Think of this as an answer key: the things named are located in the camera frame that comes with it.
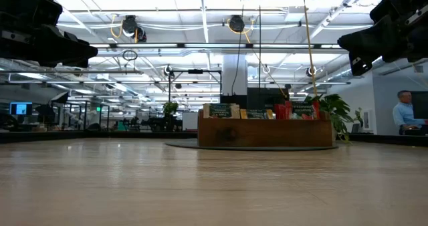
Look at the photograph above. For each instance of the green leafy plant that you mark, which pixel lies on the green leafy plant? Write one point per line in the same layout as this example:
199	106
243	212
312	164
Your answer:
336	109

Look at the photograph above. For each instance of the black monitor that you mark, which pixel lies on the black monitor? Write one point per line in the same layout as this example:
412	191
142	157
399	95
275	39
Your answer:
20	108

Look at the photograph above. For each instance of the small black box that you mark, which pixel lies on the small black box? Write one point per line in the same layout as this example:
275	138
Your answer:
232	99

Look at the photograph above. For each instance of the large black box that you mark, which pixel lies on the large black box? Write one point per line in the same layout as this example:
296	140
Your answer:
267	97

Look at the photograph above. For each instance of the wooden three-compartment tray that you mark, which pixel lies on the wooden three-compartment tray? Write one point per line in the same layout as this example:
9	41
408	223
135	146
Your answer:
264	132

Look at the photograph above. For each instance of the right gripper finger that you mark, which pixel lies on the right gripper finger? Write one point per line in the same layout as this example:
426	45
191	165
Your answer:
364	40

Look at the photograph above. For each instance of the small green plant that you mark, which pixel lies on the small green plant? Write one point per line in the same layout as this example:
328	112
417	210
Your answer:
358	115

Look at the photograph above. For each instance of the black metal gantry frame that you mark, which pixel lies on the black metal gantry frame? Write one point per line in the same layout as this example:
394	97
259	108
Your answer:
195	71

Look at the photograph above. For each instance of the framed wall picture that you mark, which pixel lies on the framed wall picture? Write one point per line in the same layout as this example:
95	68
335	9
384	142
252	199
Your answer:
367	119

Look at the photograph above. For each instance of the person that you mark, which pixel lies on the person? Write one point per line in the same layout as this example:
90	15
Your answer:
403	114

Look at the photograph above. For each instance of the large dark screen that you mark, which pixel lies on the large dark screen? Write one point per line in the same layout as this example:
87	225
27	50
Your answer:
420	104

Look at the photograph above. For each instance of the red strawberry tea packet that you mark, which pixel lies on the red strawberry tea packet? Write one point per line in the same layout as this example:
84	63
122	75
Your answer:
316	109
282	110
302	109

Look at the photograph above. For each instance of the distant green plant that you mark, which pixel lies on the distant green plant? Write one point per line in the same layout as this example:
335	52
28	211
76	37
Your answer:
170	108

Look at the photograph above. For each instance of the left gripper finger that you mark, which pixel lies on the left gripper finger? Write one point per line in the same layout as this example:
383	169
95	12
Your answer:
77	52

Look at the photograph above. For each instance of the white board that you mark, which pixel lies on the white board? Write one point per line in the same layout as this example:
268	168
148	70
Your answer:
190	120

